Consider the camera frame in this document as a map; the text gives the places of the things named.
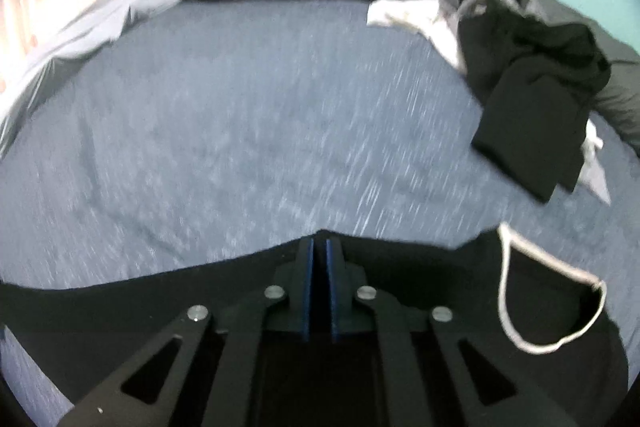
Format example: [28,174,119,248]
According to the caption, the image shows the black garment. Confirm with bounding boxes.
[457,4,613,204]

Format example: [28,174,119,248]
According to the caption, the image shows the light grey bed sheet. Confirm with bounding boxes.
[0,0,181,158]

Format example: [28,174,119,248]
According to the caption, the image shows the white garment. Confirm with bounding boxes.
[366,0,468,72]
[577,117,612,208]

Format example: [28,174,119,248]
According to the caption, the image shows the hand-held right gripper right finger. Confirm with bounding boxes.
[325,237,576,427]

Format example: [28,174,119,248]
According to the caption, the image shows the blue patterned bedspread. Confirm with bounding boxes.
[0,0,640,427]

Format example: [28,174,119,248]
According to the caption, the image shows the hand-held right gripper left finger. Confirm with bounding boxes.
[65,232,317,427]

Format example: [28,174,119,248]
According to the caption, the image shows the black sweater white trim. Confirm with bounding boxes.
[0,224,631,427]

